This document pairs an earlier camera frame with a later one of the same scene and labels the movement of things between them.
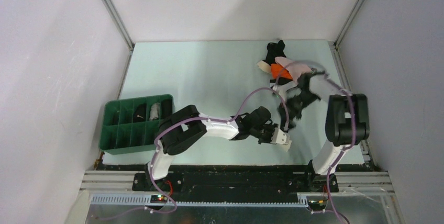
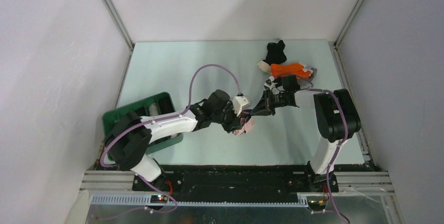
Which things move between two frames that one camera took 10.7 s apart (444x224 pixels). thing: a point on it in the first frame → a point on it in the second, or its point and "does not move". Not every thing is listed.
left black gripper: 268,140 → 234,123
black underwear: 275,50 does not move
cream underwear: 265,66 does not move
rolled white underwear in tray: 154,111 does not move
